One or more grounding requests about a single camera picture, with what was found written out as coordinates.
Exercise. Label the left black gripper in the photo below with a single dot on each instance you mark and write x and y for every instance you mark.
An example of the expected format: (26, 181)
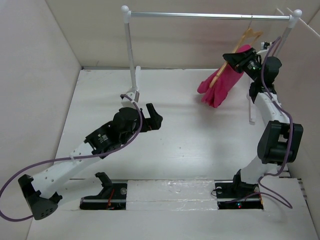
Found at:
(155, 119)

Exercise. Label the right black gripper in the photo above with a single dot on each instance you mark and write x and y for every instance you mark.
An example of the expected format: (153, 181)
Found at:
(239, 60)

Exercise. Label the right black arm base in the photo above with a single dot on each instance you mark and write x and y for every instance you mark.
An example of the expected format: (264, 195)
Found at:
(236, 195)

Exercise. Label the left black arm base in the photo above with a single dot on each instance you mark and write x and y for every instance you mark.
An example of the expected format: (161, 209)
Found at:
(113, 195)

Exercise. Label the white metal clothes rack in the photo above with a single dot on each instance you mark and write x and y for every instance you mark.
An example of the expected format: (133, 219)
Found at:
(127, 14)

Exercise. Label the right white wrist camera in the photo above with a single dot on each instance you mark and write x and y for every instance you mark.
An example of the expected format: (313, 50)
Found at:
(264, 47)

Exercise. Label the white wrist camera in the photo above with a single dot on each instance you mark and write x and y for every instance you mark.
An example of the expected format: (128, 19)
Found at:
(130, 96)
(264, 47)

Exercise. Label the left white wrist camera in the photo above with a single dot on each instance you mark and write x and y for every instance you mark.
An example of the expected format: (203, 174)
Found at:
(130, 96)

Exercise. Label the aluminium table edge rail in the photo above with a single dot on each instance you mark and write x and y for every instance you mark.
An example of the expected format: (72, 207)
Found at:
(142, 68)

